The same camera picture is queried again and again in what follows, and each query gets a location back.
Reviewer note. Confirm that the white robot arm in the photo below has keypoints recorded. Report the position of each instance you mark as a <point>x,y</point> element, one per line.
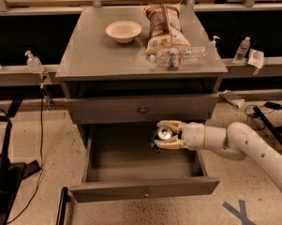
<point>235,142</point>

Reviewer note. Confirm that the grey drawer cabinet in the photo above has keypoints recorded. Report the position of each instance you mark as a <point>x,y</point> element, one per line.
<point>94,65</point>

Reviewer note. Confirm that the brown chip bag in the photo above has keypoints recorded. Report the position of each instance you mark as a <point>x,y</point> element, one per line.
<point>165,28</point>

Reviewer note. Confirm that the hand sanitizer pump bottle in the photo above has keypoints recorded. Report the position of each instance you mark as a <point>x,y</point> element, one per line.
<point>33,63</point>

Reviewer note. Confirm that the black bar at bottom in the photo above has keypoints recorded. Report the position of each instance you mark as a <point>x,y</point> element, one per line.
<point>62,206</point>

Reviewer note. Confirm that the small upright water bottle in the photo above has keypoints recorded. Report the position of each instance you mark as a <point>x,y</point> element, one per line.
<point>241,51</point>

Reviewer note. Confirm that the open grey middle drawer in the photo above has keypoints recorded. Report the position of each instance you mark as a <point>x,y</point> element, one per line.
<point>121,165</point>

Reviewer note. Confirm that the clear plastic water bottle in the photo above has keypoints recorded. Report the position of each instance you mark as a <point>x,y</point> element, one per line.
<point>179,57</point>

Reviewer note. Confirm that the white ceramic bowl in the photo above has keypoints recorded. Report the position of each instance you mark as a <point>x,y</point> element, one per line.
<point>123,31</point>

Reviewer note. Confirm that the white paper packet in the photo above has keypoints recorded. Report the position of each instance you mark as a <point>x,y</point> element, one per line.
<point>256,58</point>

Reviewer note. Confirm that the black metal leg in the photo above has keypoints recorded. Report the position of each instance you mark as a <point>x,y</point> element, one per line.
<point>276,131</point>

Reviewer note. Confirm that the blue pepsi can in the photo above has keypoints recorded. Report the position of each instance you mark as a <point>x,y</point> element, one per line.
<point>161,134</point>

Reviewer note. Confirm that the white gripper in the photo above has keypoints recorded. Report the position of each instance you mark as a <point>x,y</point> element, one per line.
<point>193,136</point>

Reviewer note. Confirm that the black monitor stand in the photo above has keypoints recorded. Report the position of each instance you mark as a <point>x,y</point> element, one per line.
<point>11,175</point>

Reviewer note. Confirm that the closed grey top drawer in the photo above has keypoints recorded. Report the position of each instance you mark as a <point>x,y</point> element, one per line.
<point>103,110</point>

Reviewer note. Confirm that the blue tape cross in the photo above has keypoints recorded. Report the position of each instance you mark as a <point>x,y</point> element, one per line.
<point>239,213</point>

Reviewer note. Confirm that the grey box on floor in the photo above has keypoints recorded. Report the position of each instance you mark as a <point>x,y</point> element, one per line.
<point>233,99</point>

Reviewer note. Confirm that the small pump bottle behind cabinet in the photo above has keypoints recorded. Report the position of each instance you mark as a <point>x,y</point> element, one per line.
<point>215,40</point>

